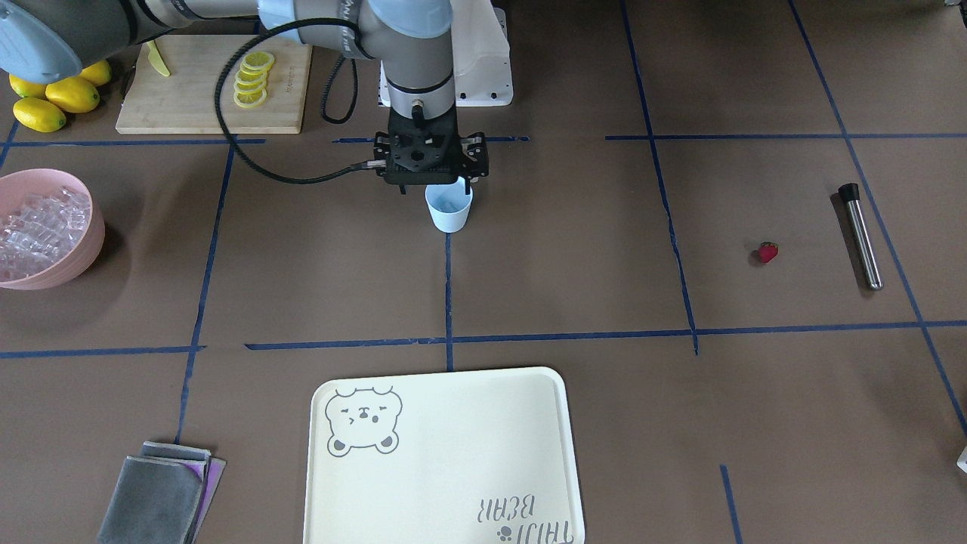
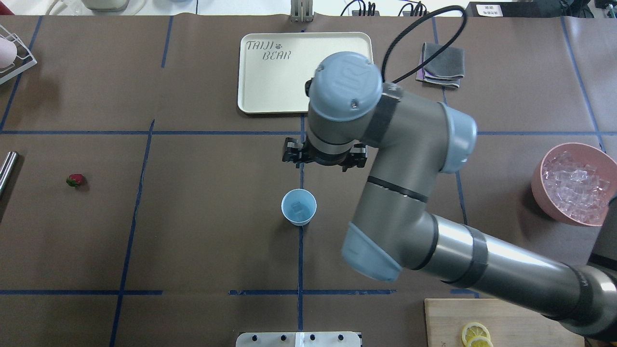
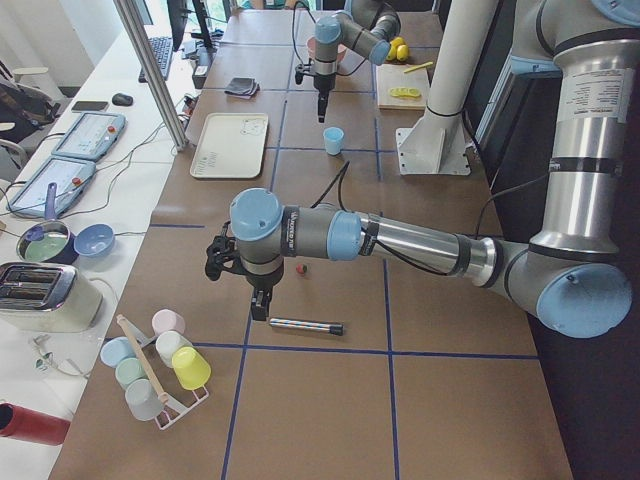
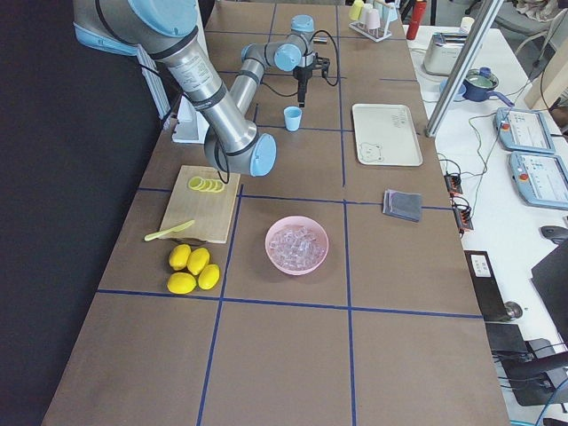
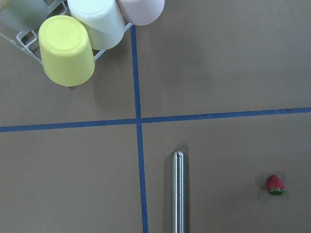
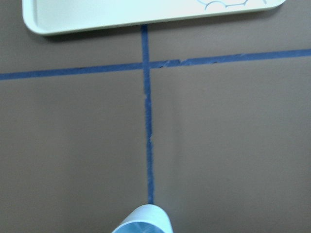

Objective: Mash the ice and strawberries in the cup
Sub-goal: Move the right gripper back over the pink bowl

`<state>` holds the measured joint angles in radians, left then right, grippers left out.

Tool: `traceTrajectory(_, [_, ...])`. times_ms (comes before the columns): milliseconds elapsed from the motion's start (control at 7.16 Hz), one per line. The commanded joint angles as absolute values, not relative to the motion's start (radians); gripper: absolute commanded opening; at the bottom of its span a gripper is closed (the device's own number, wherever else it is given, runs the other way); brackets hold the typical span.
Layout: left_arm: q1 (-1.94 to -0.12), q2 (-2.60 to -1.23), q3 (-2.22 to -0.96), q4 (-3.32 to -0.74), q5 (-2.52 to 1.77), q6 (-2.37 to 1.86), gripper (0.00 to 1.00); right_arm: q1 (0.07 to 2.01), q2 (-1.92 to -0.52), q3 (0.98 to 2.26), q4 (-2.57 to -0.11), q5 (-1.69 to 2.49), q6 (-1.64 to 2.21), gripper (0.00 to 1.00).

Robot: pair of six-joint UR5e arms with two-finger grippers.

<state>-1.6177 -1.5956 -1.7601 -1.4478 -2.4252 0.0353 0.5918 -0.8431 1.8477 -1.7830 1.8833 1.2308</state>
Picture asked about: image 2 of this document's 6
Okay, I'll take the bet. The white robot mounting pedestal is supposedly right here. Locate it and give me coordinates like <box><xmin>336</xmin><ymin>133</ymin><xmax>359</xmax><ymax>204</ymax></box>
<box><xmin>235</xmin><ymin>331</ymin><xmax>363</xmax><ymax>347</ymax></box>

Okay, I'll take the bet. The clear ice cube pile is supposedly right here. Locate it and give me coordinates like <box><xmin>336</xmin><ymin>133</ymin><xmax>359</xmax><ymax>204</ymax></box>
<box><xmin>540</xmin><ymin>151</ymin><xmax>613</xmax><ymax>225</ymax></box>

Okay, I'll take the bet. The bamboo cutting board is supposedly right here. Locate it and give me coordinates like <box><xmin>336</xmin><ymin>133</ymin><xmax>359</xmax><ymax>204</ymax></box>
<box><xmin>424</xmin><ymin>298</ymin><xmax>585</xmax><ymax>347</ymax></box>

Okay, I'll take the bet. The light blue plastic cup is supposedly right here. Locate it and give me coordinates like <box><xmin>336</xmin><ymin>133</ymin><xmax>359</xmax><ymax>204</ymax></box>
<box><xmin>281</xmin><ymin>189</ymin><xmax>317</xmax><ymax>227</ymax></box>

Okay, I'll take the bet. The lemon slices row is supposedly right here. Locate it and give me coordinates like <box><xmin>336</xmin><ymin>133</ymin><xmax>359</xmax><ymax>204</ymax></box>
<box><xmin>461</xmin><ymin>321</ymin><xmax>494</xmax><ymax>347</ymax></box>

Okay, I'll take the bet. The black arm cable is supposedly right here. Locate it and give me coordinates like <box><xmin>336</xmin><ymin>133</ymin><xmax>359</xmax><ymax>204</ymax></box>
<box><xmin>381</xmin><ymin>5</ymin><xmax>467</xmax><ymax>83</ymax></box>

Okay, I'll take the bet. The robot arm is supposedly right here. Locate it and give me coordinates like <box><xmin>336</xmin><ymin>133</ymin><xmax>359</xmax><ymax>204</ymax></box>
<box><xmin>282</xmin><ymin>51</ymin><xmax>616</xmax><ymax>341</ymax></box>

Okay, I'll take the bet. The grey folded cloth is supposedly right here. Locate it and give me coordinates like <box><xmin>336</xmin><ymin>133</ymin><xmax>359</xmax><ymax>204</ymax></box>
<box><xmin>423</xmin><ymin>47</ymin><xmax>466</xmax><ymax>89</ymax></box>

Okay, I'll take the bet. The purple folded cloth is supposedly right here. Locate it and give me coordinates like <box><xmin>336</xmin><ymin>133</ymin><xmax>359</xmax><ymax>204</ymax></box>
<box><xmin>417</xmin><ymin>48</ymin><xmax>426</xmax><ymax>82</ymax></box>

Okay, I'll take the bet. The cream bear serving tray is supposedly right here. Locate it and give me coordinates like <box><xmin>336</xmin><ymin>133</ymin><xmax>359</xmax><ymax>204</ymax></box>
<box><xmin>237</xmin><ymin>32</ymin><xmax>373</xmax><ymax>114</ymax></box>

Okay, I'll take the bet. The white wire cup rack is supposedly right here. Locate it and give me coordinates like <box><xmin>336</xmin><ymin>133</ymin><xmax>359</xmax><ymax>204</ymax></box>
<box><xmin>0</xmin><ymin>26</ymin><xmax>38</xmax><ymax>85</ymax></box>

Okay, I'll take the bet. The pink upturned cup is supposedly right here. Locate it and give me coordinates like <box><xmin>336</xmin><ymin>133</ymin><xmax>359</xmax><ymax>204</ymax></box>
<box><xmin>0</xmin><ymin>37</ymin><xmax>17</xmax><ymax>69</ymax></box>

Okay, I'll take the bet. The pink bowl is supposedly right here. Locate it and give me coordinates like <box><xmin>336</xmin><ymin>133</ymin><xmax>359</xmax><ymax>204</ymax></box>
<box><xmin>531</xmin><ymin>143</ymin><xmax>616</xmax><ymax>227</ymax></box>

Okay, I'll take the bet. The steel muddler black tip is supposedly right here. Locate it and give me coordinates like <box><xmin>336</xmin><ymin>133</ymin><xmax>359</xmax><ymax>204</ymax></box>
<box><xmin>0</xmin><ymin>151</ymin><xmax>19</xmax><ymax>196</ymax></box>

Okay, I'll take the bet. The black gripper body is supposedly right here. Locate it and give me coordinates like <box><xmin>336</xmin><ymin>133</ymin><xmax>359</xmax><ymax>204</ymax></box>
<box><xmin>282</xmin><ymin>137</ymin><xmax>368</xmax><ymax>172</ymax></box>

